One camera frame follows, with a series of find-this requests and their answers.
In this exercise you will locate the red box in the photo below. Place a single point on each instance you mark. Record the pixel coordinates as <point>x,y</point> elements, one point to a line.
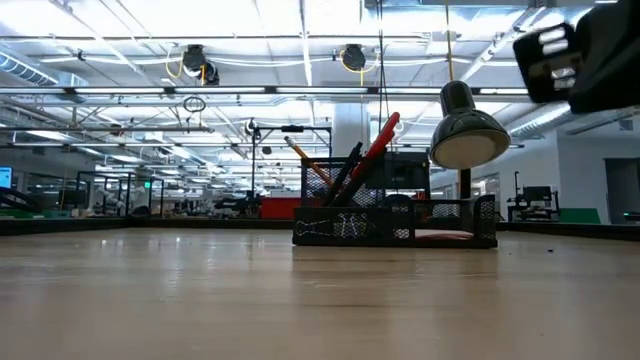
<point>280,208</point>

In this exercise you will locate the black pen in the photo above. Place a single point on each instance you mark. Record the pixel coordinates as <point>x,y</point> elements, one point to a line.
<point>347,170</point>

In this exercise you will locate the black binder clip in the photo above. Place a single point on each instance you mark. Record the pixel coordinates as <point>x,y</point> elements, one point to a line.
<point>350,225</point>
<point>305,228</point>

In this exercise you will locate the black desk lamp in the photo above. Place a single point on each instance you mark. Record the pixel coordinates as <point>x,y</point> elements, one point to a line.
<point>465,120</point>

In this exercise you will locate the distant black robot workstation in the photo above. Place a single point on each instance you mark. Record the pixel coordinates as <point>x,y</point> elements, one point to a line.
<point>535,197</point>

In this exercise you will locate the black gantry frame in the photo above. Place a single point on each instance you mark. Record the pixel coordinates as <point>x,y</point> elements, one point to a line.
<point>292,128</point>

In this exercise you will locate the black monitor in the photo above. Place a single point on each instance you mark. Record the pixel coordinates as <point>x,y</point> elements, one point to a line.
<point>407,170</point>

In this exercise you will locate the distant robot cell frame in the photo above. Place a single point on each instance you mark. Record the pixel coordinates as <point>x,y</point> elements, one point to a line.
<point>120,173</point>

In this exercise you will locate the blue screen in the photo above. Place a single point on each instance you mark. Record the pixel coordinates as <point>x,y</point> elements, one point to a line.
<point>5,177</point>

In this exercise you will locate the black mesh desk organizer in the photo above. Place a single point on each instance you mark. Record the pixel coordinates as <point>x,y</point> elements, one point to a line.
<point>485,220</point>

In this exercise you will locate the green panel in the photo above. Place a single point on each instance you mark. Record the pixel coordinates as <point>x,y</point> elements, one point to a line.
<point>580,216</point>

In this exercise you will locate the orange pencil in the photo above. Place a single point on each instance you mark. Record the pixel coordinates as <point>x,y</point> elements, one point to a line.
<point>307,160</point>

